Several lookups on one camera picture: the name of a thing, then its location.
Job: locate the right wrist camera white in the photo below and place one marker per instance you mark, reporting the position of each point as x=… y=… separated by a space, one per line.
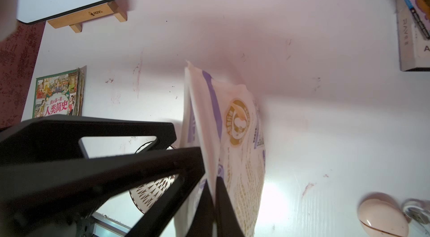
x=8 y=17

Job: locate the white patterned breakfast bowl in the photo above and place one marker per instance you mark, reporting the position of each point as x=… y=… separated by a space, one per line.
x=145 y=196

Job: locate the colourful history magazine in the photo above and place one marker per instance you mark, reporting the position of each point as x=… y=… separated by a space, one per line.
x=60 y=94

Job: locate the oats bag white purple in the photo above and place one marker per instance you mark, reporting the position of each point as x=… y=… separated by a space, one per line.
x=223 y=120

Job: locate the aluminium front rail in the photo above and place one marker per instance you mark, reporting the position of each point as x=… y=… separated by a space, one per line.
x=98 y=225

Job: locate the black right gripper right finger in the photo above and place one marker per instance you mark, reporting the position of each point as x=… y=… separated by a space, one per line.
x=215 y=218

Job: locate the pink round case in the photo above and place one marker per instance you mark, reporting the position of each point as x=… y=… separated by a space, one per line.
x=382 y=219

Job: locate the wooden board stand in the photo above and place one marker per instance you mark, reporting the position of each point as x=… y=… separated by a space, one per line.
x=76 y=19

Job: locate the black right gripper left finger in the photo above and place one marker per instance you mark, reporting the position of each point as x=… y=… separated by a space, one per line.
x=48 y=180

